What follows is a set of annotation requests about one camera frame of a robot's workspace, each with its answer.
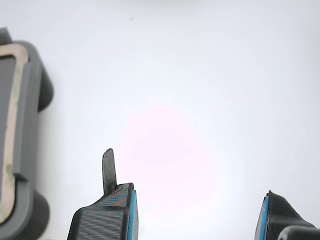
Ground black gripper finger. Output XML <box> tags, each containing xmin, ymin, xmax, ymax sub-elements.
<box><xmin>254</xmin><ymin>189</ymin><xmax>317</xmax><ymax>240</ymax></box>
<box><xmin>66</xmin><ymin>148</ymin><xmax>139</xmax><ymax>240</ymax></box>

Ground grey holder with black legs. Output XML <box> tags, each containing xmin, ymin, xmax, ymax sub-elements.
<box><xmin>0</xmin><ymin>26</ymin><xmax>55</xmax><ymax>240</ymax></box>

